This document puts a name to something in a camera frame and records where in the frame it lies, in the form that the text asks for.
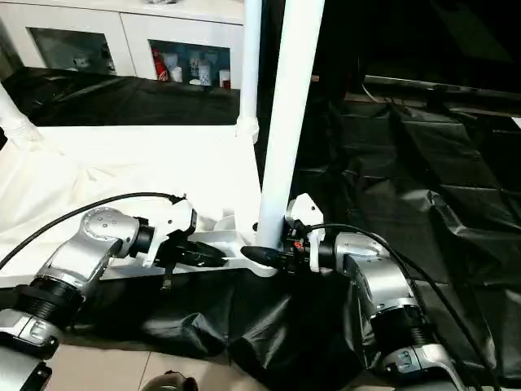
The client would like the red white box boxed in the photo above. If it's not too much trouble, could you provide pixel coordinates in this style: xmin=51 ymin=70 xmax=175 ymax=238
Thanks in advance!
xmin=152 ymin=48 xmax=169 ymax=83

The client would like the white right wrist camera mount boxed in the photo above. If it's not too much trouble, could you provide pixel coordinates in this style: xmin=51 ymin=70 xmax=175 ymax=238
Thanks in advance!
xmin=283 ymin=193 xmax=327 ymax=274

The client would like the long black bar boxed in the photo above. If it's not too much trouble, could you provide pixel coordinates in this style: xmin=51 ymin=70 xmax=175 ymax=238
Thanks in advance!
xmin=363 ymin=74 xmax=521 ymax=98

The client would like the black shiny mat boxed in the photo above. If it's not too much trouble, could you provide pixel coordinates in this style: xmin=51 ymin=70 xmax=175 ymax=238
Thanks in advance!
xmin=0 ymin=65 xmax=521 ymax=386

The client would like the black left wrist camera cable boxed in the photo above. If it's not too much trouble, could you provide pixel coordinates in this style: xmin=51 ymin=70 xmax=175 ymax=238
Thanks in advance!
xmin=0 ymin=191 xmax=187 ymax=273

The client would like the white display cabinet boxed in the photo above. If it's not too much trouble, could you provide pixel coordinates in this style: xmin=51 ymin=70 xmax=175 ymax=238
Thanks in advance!
xmin=0 ymin=0 xmax=261 ymax=90

